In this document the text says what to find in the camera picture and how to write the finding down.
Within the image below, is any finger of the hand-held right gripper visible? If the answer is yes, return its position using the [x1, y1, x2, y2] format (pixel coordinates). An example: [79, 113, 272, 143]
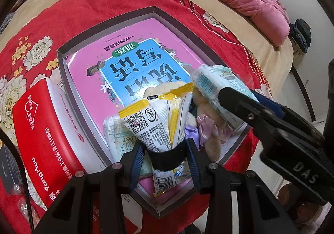
[218, 87, 286, 143]
[250, 89, 324, 140]

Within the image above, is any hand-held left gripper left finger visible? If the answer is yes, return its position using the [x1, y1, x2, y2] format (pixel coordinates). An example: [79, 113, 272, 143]
[34, 141, 145, 234]

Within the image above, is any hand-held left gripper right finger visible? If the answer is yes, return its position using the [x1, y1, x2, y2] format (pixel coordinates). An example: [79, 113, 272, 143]
[185, 138, 300, 234]

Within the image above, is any black strap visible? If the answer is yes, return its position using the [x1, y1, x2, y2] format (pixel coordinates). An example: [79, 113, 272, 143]
[147, 145, 188, 171]

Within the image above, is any yellow-edged white snack packet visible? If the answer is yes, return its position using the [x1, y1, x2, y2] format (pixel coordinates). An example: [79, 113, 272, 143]
[146, 82, 195, 146]
[118, 99, 188, 198]

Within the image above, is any small white green tissue pack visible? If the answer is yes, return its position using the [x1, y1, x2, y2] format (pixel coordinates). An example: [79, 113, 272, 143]
[190, 64, 257, 130]

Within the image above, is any dark shallow cardboard box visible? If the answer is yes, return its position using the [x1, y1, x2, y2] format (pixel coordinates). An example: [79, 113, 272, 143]
[56, 6, 261, 219]

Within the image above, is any cream plush bear purple dress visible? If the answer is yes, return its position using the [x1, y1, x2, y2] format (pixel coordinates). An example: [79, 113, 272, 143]
[145, 86, 237, 163]

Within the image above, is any white green wipes pack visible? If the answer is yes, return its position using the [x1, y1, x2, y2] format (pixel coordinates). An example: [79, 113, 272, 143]
[103, 116, 154, 179]

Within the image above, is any dark clothes heap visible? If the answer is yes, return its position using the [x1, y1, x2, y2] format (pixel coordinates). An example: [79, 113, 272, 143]
[289, 18, 312, 53]

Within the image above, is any red white tissue pack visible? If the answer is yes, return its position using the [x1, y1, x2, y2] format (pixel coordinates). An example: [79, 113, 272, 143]
[12, 77, 113, 211]

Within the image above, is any pink blue book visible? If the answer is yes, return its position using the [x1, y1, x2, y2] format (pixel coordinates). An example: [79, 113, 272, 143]
[66, 17, 248, 206]

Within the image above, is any dark glossy cube box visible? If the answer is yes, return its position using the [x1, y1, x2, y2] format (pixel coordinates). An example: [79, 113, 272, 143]
[0, 142, 25, 198]

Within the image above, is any red floral blanket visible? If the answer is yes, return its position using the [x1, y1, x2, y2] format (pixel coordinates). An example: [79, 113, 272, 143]
[0, 0, 273, 234]

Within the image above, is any blue patterned cloth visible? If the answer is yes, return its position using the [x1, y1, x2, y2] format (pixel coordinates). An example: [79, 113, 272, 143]
[0, 12, 13, 34]

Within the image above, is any chair frame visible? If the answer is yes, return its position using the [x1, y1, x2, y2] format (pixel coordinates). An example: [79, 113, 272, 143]
[290, 48, 317, 122]

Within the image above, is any black cable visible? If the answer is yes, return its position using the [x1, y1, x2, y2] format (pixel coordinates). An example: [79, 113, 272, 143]
[0, 130, 35, 234]

